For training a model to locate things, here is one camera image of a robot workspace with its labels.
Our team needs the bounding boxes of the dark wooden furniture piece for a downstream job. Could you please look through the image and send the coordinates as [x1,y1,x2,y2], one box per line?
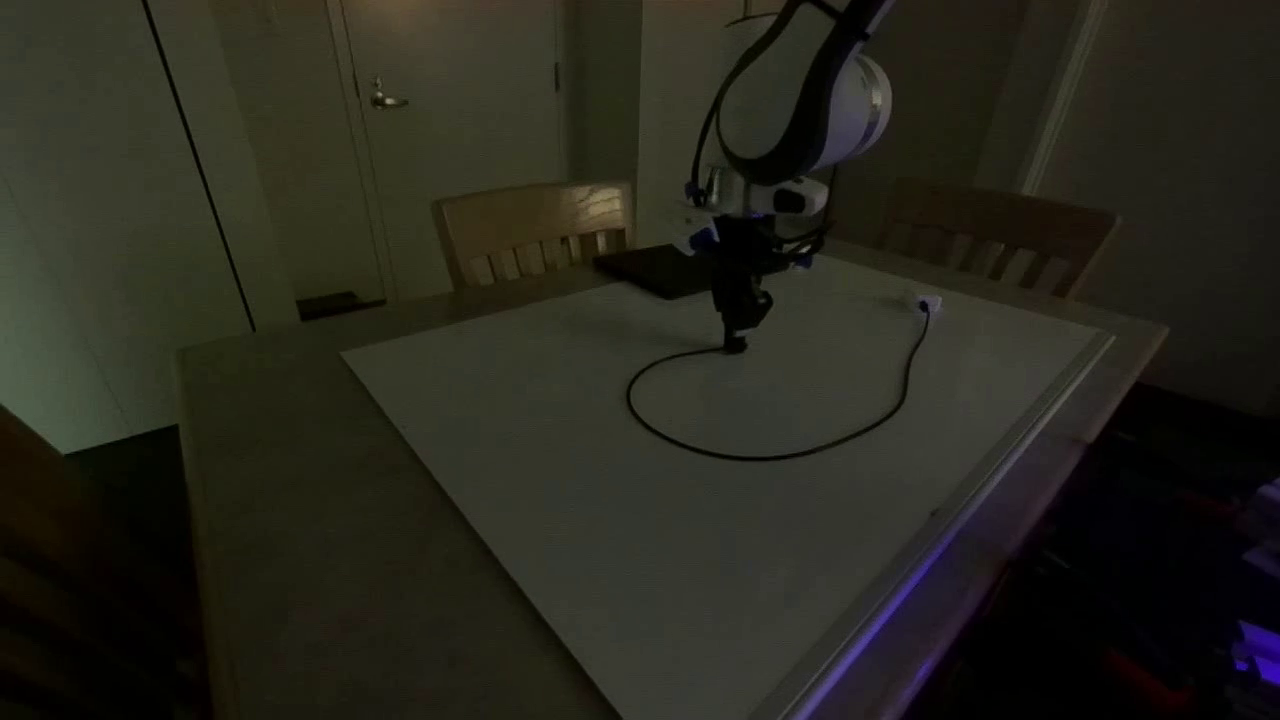
[0,403,211,720]

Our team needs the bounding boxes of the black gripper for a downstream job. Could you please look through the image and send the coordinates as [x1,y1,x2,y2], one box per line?
[711,214,779,361]

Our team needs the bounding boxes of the white table mat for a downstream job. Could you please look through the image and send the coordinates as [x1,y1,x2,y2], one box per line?
[341,245,1120,720]

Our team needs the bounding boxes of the wooden slat-back chair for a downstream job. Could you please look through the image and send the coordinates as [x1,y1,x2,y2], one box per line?
[870,177,1120,303]
[431,177,634,294]

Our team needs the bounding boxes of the black cable with white charger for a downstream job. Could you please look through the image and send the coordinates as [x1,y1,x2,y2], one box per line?
[618,289,947,462]

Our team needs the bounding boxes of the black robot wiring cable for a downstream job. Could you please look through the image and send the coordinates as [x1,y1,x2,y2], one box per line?
[685,0,811,209]

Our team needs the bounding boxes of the black closed laptop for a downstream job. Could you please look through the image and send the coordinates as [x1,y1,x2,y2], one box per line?
[593,241,721,303]

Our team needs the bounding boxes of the white robot base blue lights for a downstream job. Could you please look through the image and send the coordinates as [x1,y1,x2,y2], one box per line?
[1232,477,1280,696]

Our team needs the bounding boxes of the pale room door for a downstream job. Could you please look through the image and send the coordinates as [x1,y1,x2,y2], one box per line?
[328,0,575,306]

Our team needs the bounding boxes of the black low floor object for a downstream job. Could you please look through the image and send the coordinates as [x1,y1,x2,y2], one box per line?
[290,289,390,325]

